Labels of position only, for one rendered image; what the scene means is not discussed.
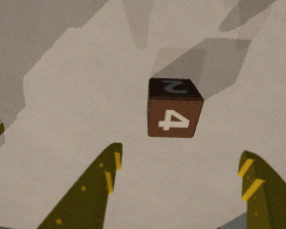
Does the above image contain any brown calendar cube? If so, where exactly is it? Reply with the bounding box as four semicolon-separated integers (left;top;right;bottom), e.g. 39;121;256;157
147;78;204;138

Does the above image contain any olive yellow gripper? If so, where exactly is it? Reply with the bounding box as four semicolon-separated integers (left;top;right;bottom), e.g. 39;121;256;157
37;143;286;229

